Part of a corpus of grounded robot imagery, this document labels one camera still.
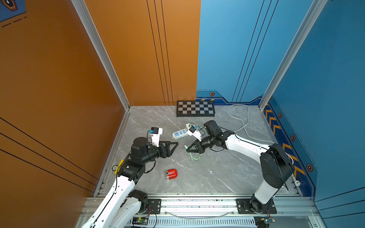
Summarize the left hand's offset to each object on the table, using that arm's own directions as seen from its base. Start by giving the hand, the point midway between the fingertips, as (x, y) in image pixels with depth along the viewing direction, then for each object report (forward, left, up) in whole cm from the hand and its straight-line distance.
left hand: (174, 142), depth 73 cm
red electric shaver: (-10, +3, -20) cm, 22 cm away
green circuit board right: (-31, -45, -24) cm, 60 cm away
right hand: (0, -7, -8) cm, 11 cm away
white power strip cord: (+26, -50, -21) cm, 60 cm away
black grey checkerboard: (+43, -12, -19) cm, 49 cm away
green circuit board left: (-31, +17, -25) cm, 44 cm away
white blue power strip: (+18, -1, -20) cm, 27 cm away
